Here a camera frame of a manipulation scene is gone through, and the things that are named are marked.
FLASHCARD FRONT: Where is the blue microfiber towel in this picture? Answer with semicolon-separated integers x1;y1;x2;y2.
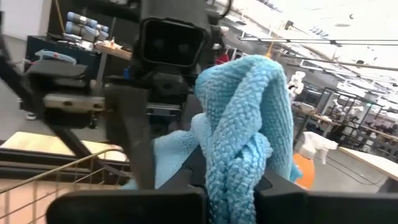
119;55;303;224

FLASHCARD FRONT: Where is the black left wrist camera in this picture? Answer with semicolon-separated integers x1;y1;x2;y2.
138;0;212;69

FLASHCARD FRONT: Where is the wooden-top workbench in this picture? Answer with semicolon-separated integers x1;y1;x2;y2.
292;104;343;141
337;145;398;194

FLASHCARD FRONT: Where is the black metal station frame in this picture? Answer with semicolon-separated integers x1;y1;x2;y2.
0;30;131;184

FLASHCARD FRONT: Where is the orange spray bottle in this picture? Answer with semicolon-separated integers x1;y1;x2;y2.
292;131;339;190

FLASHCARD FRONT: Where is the bronze wire basket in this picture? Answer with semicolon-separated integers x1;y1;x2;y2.
0;147;131;224

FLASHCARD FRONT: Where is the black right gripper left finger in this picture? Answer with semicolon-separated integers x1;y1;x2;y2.
46;146;208;224

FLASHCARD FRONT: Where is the dark tool cabinet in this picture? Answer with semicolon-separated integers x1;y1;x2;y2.
24;35;103;91

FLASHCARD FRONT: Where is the wooden board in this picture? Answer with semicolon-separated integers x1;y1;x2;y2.
94;37;133;61

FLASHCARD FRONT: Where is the light blue device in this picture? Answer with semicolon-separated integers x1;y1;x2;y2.
34;49;78;65

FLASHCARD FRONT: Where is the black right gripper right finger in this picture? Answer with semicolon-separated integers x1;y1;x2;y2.
253;169;398;224

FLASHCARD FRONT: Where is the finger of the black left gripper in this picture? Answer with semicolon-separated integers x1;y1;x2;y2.
104;86;156;190
180;93;205;138

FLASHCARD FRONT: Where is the yellow hanging power cord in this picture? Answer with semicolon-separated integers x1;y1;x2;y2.
264;40;276;59

